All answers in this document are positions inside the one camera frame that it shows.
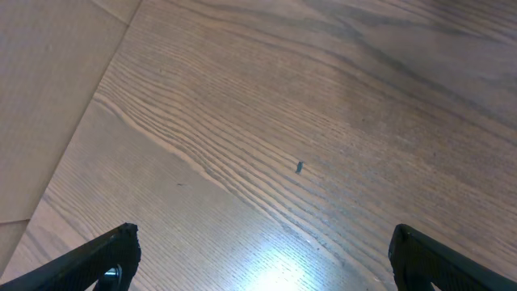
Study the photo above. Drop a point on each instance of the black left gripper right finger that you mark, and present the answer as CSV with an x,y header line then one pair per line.
x,y
421,263

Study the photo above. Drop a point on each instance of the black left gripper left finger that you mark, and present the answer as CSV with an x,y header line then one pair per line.
x,y
108,262

